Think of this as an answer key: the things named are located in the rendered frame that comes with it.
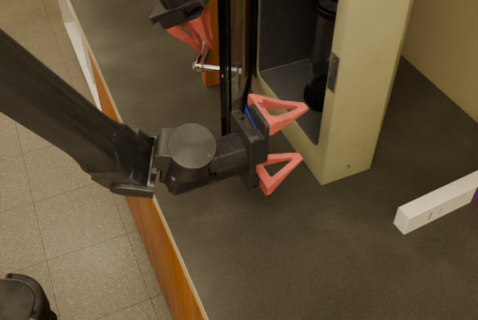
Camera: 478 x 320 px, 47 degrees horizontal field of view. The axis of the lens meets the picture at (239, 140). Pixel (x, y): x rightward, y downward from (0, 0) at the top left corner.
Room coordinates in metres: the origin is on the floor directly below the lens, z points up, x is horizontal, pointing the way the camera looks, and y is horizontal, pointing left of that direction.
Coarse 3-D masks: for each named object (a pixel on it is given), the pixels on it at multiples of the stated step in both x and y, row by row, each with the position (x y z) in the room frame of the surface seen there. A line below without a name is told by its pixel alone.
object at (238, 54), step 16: (240, 0) 0.83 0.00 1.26; (240, 16) 0.83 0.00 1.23; (240, 32) 0.83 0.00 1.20; (240, 48) 0.83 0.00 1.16; (224, 64) 0.68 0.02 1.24; (240, 64) 0.83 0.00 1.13; (224, 80) 0.68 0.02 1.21; (240, 80) 0.83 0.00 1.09; (224, 96) 0.68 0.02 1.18; (240, 96) 0.83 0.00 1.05; (224, 112) 0.68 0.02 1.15; (224, 128) 0.68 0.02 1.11
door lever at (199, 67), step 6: (204, 42) 0.79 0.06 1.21; (204, 48) 0.77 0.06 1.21; (210, 48) 0.78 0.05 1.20; (198, 54) 0.75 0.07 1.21; (204, 54) 0.75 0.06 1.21; (198, 60) 0.73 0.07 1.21; (204, 60) 0.74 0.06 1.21; (198, 66) 0.72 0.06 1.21; (204, 66) 0.72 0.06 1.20; (210, 66) 0.72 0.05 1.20; (216, 66) 0.72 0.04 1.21; (198, 72) 0.72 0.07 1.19
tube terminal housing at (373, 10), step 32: (352, 0) 0.70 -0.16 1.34; (384, 0) 0.72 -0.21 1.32; (352, 32) 0.70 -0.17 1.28; (384, 32) 0.73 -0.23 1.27; (352, 64) 0.71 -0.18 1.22; (384, 64) 0.73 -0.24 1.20; (352, 96) 0.71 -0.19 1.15; (384, 96) 0.74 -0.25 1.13; (288, 128) 0.83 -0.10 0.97; (320, 128) 0.73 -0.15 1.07; (352, 128) 0.72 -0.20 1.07; (320, 160) 0.71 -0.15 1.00; (352, 160) 0.72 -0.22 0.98
